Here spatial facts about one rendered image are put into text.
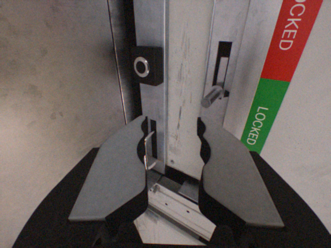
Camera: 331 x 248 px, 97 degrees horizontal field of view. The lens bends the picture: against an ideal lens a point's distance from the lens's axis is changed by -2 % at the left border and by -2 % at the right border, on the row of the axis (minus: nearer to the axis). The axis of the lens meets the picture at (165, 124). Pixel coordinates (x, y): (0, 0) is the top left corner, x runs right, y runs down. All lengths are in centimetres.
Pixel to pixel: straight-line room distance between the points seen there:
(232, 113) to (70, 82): 23
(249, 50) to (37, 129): 27
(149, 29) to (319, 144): 30
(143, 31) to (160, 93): 11
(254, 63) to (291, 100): 8
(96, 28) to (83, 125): 15
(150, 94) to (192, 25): 14
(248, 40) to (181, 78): 12
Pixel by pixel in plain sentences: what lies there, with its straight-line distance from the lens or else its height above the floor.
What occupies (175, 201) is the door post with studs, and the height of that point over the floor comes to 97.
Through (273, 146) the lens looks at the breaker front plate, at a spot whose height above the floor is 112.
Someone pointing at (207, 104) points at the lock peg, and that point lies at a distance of 21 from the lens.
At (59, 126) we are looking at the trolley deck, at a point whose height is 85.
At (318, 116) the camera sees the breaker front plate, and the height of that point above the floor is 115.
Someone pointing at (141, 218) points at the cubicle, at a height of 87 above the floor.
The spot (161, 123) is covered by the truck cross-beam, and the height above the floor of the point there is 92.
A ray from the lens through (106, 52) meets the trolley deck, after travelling 29.
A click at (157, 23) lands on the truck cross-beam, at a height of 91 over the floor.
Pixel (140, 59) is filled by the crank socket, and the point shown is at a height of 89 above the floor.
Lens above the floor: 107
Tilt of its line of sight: 27 degrees down
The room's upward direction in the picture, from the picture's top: 108 degrees clockwise
